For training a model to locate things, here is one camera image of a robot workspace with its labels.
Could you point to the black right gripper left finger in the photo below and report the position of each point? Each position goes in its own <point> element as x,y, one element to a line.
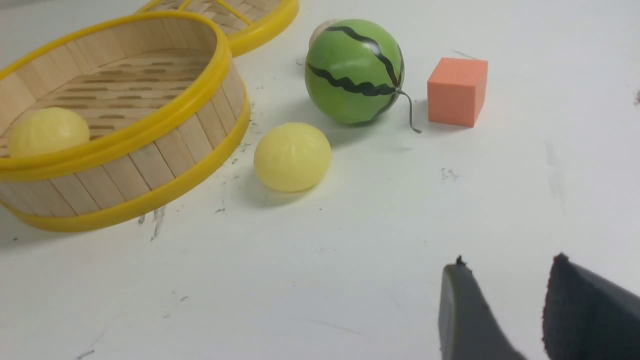
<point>467,327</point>

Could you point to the green toy watermelon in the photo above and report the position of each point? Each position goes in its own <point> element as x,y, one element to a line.
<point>354,71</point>

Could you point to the yellow-rimmed woven steamer lid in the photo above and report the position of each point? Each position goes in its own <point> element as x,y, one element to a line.
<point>248,24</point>

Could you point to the yellow-rimmed bamboo steamer tray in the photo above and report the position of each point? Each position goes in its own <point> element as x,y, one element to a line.
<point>165,105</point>

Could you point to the yellow bun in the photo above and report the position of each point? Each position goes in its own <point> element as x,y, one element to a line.
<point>292,157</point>
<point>46,131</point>

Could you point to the white bun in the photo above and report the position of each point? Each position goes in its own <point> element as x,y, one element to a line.
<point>319,29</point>

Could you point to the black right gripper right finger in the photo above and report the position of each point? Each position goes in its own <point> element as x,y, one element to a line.
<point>588,317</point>

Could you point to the orange foam cube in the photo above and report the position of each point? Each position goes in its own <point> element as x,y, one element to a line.
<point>456,91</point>

